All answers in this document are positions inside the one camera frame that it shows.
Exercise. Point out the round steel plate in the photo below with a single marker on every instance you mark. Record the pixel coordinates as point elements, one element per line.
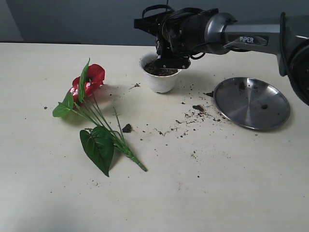
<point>251,103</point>

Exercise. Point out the red artificial anthurium flower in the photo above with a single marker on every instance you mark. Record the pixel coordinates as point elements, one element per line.
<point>100,142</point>

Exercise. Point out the dark soil clump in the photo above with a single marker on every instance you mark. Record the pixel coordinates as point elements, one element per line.
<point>127,128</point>

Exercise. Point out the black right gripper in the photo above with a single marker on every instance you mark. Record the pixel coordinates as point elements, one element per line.
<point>171,42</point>

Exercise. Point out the soil clump near plate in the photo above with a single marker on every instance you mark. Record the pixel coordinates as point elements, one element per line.
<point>198,107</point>

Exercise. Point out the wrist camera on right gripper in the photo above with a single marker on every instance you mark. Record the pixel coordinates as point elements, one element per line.
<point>150,24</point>

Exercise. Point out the robot arm right grey black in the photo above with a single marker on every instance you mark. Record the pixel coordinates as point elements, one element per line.
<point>190,33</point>

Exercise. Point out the white plastic flower pot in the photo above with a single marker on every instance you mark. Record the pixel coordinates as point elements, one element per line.
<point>158,84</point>

